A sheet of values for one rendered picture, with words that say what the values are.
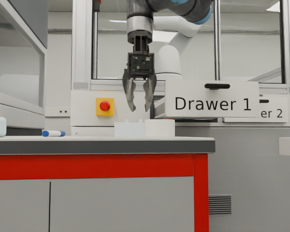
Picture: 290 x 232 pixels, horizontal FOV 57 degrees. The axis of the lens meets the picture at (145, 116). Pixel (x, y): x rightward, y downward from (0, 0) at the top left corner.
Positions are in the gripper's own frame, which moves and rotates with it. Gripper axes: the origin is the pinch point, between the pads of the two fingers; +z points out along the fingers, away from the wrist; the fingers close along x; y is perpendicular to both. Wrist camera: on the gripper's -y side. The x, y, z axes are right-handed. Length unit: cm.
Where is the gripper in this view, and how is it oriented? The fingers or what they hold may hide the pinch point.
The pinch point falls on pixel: (139, 107)
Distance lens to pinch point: 76.9
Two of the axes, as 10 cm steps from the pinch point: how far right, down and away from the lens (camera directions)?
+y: 0.8, -0.7, -9.9
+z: 0.0, 10.0, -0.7
